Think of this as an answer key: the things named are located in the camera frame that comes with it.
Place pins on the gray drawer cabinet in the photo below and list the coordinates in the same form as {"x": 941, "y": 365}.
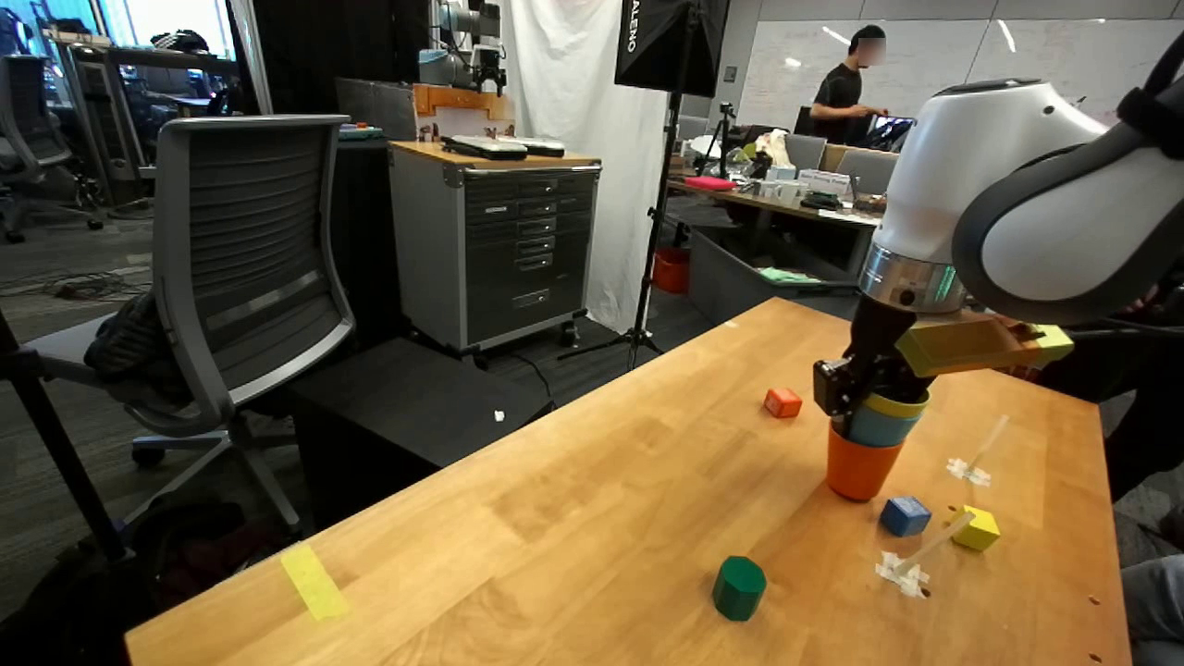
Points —
{"x": 495, "y": 252}

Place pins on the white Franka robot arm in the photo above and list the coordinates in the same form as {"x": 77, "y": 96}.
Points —
{"x": 985, "y": 161}

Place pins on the black bag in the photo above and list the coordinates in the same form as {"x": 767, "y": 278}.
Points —
{"x": 131, "y": 354}

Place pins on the black light stand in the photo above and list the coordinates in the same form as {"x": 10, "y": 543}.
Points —
{"x": 661, "y": 222}

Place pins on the black softbox light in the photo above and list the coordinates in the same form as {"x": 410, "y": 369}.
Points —
{"x": 670, "y": 43}

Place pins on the orange plastic cup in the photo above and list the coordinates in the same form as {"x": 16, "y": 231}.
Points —
{"x": 861, "y": 468}

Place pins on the yellow tape strip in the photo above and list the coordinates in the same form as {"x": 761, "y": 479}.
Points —
{"x": 314, "y": 584}

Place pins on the green wooden cylinder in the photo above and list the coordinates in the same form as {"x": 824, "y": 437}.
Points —
{"x": 738, "y": 589}

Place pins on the person in black shirt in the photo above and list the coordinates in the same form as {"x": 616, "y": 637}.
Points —
{"x": 841, "y": 95}

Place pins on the blue wooden block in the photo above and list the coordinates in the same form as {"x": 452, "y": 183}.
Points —
{"x": 903, "y": 515}

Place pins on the yellow wooden block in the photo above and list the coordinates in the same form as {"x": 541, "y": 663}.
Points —
{"x": 977, "y": 532}

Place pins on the cluttered wooden desk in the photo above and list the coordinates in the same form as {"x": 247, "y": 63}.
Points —
{"x": 790, "y": 210}

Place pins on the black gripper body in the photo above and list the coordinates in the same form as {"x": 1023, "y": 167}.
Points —
{"x": 881, "y": 365}

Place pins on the gray mesh office chair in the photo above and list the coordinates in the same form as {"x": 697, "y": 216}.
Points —
{"x": 254, "y": 252}

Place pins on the orange-red wooden block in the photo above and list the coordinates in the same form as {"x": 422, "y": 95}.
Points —
{"x": 782, "y": 400}

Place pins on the glossy white whiteboard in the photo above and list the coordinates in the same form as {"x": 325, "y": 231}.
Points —
{"x": 1061, "y": 56}

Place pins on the white curtain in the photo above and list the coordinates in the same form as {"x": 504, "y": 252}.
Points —
{"x": 560, "y": 75}

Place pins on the yellow-green wrist camera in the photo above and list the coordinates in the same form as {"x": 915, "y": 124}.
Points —
{"x": 973, "y": 347}

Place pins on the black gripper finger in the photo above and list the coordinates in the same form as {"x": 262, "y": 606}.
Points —
{"x": 837, "y": 389}

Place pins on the red bucket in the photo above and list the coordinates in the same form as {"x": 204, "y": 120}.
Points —
{"x": 670, "y": 269}

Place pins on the black low platform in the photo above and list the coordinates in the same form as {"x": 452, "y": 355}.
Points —
{"x": 430, "y": 394}

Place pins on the black tripod leg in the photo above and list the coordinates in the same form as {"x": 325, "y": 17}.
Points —
{"x": 58, "y": 437}

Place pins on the person in dark jacket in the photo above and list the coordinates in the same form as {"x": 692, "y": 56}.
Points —
{"x": 1149, "y": 444}

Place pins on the white taped plastic stick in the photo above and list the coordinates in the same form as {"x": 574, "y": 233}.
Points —
{"x": 899, "y": 576}

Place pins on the flat black device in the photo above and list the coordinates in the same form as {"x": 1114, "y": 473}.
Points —
{"x": 486, "y": 147}

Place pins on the cardboard box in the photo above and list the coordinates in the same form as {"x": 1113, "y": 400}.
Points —
{"x": 465, "y": 109}

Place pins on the clear plastic jack piece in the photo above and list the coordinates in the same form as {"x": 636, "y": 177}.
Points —
{"x": 969, "y": 473}

